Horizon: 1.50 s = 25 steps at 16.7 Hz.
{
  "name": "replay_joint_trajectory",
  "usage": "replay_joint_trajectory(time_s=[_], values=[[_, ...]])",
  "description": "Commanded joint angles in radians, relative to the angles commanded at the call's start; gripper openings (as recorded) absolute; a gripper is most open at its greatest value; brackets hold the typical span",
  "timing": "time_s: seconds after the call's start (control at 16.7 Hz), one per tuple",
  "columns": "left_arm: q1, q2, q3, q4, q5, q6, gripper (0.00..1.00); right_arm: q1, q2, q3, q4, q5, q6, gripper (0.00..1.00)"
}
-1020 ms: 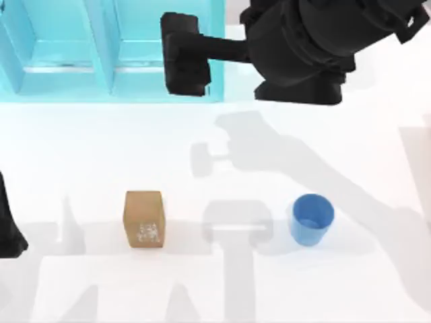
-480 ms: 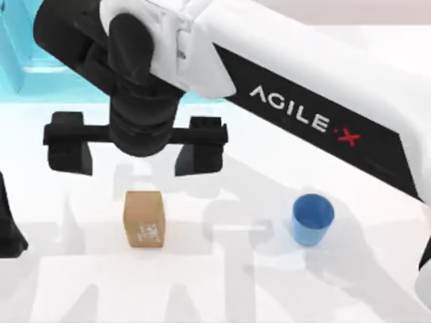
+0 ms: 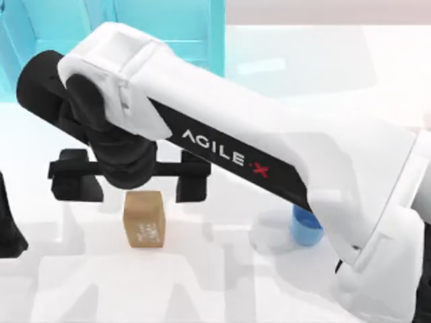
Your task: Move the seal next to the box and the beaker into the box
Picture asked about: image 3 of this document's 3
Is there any brown cardboard box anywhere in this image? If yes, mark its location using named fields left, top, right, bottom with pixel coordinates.
left=122, top=190, right=168, bottom=250

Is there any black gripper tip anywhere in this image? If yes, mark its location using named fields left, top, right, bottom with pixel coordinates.
left=0, top=170, right=30, bottom=260

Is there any blue cup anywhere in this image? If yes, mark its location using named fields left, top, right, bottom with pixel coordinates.
left=290, top=203, right=325, bottom=247

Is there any light blue rack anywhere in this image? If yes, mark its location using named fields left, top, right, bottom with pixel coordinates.
left=0, top=0, right=226, bottom=114

